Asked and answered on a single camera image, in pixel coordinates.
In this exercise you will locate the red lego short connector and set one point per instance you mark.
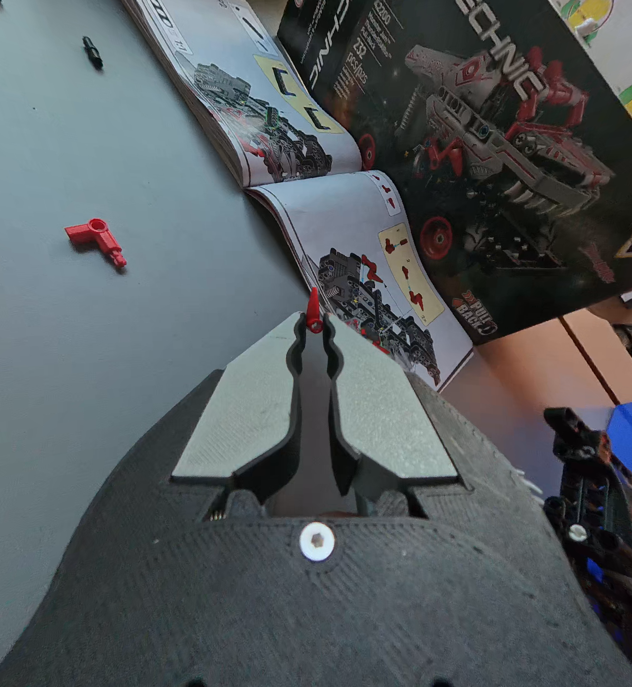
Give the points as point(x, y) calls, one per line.
point(88, 232)

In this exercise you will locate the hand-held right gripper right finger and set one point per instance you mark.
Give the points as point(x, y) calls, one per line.
point(391, 424)

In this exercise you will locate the black lego set box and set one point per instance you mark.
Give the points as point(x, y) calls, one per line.
point(509, 241)

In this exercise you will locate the grey dinosaur lego model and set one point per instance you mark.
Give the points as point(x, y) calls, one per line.
point(589, 483)

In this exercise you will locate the black lego pin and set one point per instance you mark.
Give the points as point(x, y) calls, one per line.
point(93, 53)

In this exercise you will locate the small red lego pin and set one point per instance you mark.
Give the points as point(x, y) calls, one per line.
point(118, 258)

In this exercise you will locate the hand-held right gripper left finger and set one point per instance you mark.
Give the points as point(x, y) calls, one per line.
point(240, 424)

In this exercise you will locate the lego instruction booklet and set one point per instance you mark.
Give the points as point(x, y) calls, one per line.
point(305, 225)

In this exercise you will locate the red lego claw assembly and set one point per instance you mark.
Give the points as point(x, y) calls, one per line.
point(313, 316)

